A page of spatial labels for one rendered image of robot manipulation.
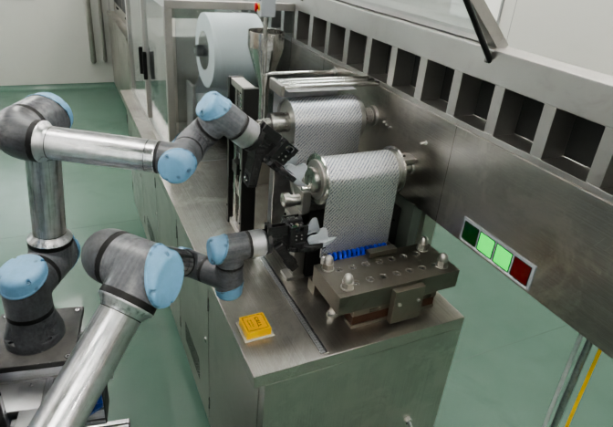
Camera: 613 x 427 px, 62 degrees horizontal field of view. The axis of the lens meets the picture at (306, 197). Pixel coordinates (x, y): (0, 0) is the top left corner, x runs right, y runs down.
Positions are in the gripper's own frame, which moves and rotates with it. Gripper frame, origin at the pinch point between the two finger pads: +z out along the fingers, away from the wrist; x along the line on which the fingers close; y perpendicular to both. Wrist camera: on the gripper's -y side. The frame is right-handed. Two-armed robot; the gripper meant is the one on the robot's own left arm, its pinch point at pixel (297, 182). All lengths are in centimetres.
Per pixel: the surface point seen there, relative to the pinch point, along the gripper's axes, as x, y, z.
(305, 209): 2.2, -5.3, 9.9
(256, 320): -14.4, -35.5, 9.0
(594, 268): -62, 29, 28
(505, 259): -42, 20, 34
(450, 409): -1, -41, 146
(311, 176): 1.2, 3.6, 3.3
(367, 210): -5.1, 6.2, 22.2
